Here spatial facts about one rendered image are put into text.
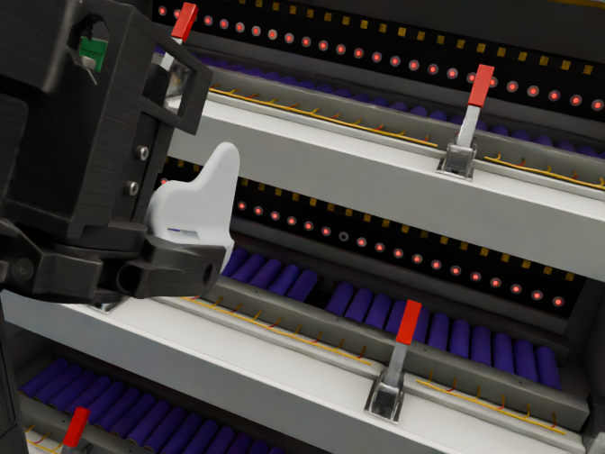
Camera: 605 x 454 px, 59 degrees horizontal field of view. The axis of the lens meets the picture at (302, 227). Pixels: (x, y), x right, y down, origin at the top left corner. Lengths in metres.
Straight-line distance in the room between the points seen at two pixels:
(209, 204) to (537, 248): 0.27
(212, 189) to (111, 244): 0.08
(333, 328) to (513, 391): 0.16
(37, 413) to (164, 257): 0.49
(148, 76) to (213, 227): 0.08
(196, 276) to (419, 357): 0.33
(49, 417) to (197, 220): 0.45
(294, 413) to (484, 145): 0.28
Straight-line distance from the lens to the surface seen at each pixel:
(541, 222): 0.42
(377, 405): 0.45
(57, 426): 0.64
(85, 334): 0.53
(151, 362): 0.50
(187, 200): 0.21
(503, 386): 0.50
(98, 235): 0.16
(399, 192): 0.42
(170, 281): 0.18
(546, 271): 0.57
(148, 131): 0.19
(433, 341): 0.52
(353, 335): 0.49
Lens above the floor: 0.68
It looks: 4 degrees down
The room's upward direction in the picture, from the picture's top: 16 degrees clockwise
